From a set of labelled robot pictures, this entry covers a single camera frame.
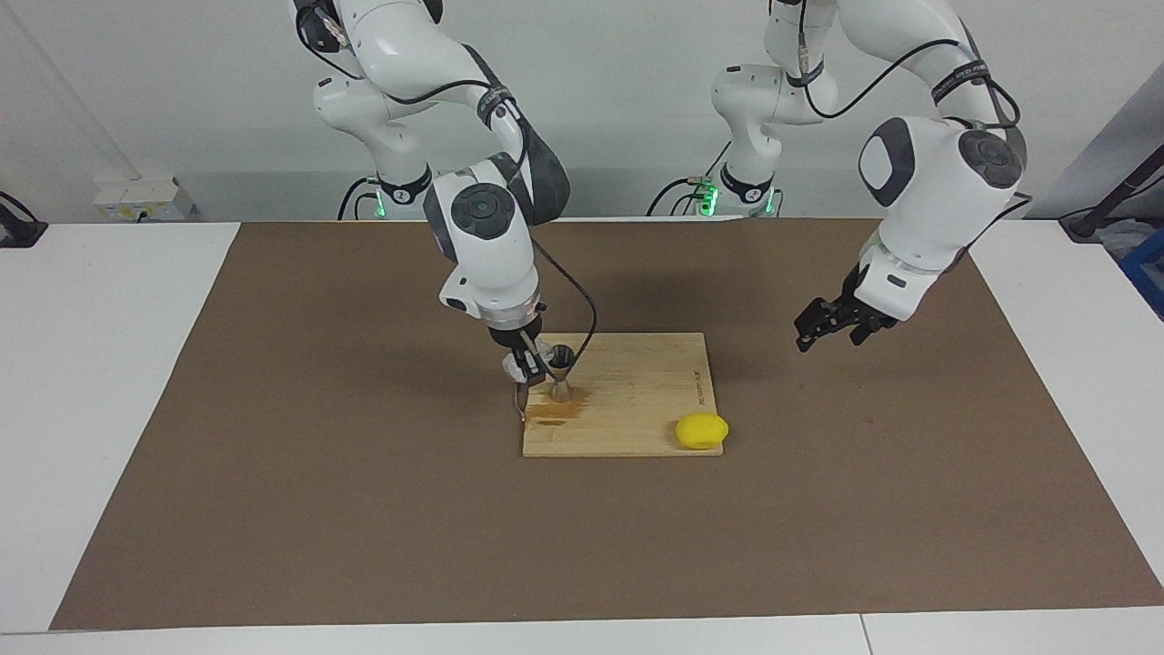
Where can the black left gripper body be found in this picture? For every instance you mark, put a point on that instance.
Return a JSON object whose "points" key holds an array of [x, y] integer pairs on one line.
{"points": [[859, 309]]}

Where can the yellow lemon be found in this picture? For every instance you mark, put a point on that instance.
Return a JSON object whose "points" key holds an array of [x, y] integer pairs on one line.
{"points": [[700, 431]]}

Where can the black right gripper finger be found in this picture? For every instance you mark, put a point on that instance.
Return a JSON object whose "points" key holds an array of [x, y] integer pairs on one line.
{"points": [[534, 366]]}

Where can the wooden cutting board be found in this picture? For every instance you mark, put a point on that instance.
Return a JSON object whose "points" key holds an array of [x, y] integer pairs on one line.
{"points": [[637, 382]]}

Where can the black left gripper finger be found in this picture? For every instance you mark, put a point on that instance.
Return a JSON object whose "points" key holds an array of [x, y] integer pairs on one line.
{"points": [[873, 333], [818, 320]]}

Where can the black stand leg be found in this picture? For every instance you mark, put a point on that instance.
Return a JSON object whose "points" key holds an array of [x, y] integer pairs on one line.
{"points": [[1087, 223]]}

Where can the brown table mat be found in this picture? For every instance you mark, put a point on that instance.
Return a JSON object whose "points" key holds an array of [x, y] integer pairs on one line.
{"points": [[364, 528]]}

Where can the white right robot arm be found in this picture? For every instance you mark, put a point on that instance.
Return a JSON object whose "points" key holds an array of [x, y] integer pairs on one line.
{"points": [[491, 246]]}

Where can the black clamp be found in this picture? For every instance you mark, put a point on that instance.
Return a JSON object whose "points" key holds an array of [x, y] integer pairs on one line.
{"points": [[18, 232]]}

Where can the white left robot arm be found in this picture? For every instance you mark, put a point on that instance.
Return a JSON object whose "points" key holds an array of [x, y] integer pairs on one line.
{"points": [[928, 200]]}

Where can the clear glass cup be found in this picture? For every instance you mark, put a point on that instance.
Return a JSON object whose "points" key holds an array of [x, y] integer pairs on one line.
{"points": [[514, 368]]}

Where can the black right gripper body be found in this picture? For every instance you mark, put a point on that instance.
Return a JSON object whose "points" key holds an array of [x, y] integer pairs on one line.
{"points": [[511, 338]]}

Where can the steel jigger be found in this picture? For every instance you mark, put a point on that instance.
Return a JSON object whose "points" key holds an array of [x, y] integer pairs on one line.
{"points": [[564, 391]]}

